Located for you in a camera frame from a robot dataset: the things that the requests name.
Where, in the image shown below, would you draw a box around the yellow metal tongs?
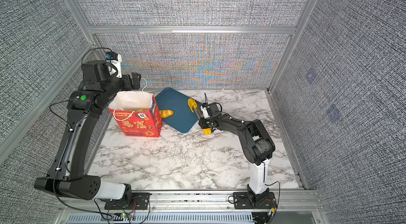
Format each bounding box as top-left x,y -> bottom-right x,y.
188,98 -> 211,135

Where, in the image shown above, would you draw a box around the red paper gift bag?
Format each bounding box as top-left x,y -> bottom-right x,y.
108,87 -> 163,137

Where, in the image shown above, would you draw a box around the teal plastic tray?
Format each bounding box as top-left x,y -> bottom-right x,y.
155,87 -> 198,134

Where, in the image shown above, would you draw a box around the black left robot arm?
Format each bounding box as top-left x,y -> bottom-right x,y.
34,73 -> 141,204

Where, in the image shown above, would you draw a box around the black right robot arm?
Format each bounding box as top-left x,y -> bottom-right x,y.
199,102 -> 276,197

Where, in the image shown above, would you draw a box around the striped bread roll front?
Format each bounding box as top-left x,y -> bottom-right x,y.
160,109 -> 174,119

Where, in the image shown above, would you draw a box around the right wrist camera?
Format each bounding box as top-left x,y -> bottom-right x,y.
201,94 -> 209,119

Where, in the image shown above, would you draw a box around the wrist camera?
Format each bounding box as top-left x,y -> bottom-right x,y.
106,51 -> 122,78
201,94 -> 209,119

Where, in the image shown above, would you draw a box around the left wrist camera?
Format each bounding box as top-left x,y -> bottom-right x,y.
106,51 -> 122,78

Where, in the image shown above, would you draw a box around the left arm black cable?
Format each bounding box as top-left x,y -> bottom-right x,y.
49,47 -> 113,221

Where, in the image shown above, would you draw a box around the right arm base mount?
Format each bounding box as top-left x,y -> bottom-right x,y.
231,191 -> 278,210

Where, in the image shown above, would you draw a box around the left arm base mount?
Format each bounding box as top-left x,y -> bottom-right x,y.
103,192 -> 151,210

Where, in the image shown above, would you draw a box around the aluminium front rail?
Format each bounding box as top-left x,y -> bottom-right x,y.
52,189 -> 329,224

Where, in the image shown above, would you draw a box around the aluminium enclosure frame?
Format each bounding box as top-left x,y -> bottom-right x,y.
0,0 -> 334,193

